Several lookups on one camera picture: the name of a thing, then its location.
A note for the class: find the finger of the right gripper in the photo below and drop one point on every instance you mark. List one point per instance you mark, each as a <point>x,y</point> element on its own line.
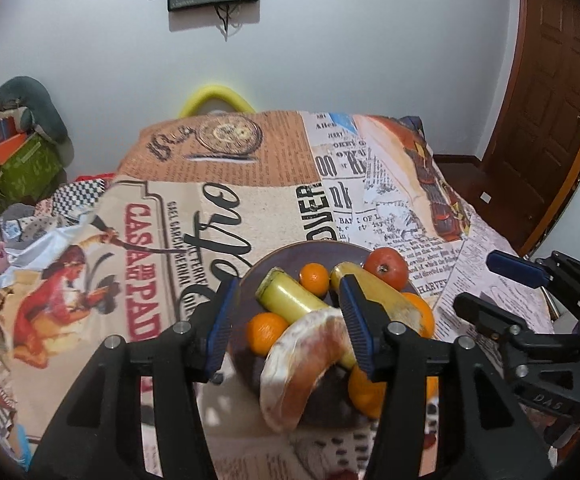
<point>517,269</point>
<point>488,320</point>

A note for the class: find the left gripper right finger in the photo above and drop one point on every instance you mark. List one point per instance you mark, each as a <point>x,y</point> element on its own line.
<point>365,321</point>

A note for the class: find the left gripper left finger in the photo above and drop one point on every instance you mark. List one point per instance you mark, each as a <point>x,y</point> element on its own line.
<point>212,324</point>

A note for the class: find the yellow sugarcane piece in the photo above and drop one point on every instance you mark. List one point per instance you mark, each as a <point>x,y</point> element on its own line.
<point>290,297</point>
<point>397,306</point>

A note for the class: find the orange mandarin with stem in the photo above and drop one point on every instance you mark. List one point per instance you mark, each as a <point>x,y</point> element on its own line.
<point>427,322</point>

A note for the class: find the small orange mandarin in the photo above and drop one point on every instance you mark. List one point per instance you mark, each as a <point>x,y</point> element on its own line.
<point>263,330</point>

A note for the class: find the red tomato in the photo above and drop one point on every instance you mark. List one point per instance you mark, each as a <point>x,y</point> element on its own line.
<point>388,265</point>

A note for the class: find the tiny orange kumquat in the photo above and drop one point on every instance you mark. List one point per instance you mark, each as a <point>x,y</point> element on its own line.
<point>314,277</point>

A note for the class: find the large orange with sticker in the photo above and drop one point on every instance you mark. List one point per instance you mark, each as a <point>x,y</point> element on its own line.
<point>366,396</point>

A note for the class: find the purple ceramic plate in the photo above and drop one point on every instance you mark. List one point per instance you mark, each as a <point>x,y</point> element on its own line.
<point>329,406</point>

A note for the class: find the printed newspaper pattern tablecloth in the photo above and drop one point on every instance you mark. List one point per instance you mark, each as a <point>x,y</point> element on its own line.
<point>201,198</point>

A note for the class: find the checkered black white cloth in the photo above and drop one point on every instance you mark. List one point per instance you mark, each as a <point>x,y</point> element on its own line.
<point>77,196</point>

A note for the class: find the brown wooden door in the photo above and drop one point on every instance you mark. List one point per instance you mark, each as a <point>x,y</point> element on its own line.
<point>533,157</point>

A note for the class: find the yellow chair back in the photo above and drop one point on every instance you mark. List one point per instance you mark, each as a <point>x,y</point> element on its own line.
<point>204,96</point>

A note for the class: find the green storage box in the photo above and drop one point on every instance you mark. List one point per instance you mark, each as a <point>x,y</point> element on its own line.
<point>30,174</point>

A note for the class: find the grey neck pillow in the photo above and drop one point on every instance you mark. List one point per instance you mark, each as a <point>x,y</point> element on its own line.
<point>39,113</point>

